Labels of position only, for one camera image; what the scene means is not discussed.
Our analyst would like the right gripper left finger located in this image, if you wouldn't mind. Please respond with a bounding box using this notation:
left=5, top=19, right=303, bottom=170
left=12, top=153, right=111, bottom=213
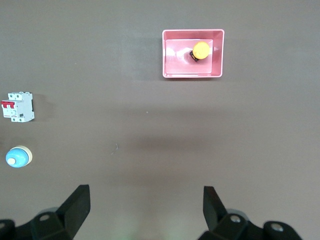
left=0, top=184, right=91, bottom=240

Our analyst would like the blue call bell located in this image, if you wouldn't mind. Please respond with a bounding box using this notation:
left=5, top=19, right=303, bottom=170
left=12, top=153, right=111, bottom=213
left=5, top=145, right=33, bottom=169

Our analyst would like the white circuit breaker red switch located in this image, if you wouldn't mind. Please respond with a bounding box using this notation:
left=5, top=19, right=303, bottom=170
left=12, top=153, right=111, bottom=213
left=0, top=91, right=36, bottom=123

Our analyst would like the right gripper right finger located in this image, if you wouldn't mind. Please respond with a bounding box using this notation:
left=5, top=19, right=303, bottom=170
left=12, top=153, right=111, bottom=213
left=197, top=185, right=303, bottom=240

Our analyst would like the yellow push button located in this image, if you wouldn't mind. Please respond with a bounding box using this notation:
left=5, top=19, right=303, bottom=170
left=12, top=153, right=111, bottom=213
left=189, top=41, right=211, bottom=63

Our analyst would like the pink plastic bin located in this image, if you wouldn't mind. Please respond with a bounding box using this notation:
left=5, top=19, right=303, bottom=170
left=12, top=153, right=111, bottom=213
left=161, top=28, right=225, bottom=79

